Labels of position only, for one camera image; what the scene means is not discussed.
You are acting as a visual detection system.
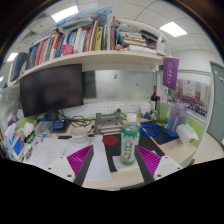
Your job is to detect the black desk mat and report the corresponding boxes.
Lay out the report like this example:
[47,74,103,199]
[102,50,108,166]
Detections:
[103,132,166,173]

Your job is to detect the dark blue desk mat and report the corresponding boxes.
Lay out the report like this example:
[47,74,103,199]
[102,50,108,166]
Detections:
[141,119,183,146]

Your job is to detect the grey door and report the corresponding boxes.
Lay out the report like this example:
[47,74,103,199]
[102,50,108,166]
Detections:
[207,60,224,144]

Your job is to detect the blue electronics box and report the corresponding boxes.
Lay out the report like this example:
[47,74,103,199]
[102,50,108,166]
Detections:
[52,119,67,132]

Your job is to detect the purple translucent water jug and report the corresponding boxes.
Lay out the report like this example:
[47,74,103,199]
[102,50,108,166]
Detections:
[166,100,189,138]

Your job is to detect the white paper cup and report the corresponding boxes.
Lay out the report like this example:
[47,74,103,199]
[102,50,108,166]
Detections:
[70,126,89,145]

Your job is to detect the group photo poster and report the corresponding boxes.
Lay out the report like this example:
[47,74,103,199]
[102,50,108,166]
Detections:
[171,78,212,119]

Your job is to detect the white tissue pack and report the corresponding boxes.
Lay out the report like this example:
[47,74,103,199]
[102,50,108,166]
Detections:
[175,123,200,148]

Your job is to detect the green-labelled plastic drink bottle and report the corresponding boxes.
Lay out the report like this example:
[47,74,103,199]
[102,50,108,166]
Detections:
[119,113,141,167]

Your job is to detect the blank white paper sheet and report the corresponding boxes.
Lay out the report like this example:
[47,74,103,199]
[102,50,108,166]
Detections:
[83,134,113,183]

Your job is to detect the dark grey rectangular panel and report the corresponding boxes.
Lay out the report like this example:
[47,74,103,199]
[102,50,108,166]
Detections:
[82,70,98,99]

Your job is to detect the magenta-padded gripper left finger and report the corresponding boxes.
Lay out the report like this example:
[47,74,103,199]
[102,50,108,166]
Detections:
[44,144,95,187]

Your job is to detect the purple hanging pennant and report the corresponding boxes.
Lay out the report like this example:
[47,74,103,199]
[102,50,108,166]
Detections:
[162,57,180,91]

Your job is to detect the clear plastic box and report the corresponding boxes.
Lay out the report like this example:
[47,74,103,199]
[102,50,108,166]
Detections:
[34,120,54,136]

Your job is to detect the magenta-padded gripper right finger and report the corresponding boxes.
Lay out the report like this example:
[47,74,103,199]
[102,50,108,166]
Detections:
[134,144,184,185]

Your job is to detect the tangled black cables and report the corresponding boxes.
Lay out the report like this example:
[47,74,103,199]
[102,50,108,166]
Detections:
[58,111,96,129]

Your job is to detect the frosted glass wall board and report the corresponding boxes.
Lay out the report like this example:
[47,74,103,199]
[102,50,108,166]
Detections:
[94,69,156,100]

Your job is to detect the white ceramic jar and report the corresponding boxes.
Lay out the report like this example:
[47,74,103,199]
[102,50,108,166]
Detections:
[139,101,153,117]

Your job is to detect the written white paper sheet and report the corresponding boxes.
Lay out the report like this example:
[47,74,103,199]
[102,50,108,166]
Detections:
[28,138,73,168]

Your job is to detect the grey metal laptop stand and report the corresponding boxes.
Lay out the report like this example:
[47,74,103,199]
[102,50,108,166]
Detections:
[93,111,125,135]

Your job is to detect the beige wall shelf with books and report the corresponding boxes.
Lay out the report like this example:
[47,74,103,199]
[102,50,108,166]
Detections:
[8,6,172,84]

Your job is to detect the black computer monitor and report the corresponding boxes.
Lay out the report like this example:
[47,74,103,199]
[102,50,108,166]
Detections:
[19,63,84,122]

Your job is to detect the dark wine bottle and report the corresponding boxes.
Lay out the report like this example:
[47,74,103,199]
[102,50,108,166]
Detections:
[150,85,160,113]

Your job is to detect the blue coiled cable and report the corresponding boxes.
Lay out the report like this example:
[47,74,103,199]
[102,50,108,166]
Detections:
[139,122,166,138]

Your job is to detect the flat round red coaster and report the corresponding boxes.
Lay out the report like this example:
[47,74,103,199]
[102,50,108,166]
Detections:
[101,134,119,147]

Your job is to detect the white wall socket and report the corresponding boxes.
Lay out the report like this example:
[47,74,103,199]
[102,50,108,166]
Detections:
[126,102,138,113]
[114,103,125,113]
[99,103,113,114]

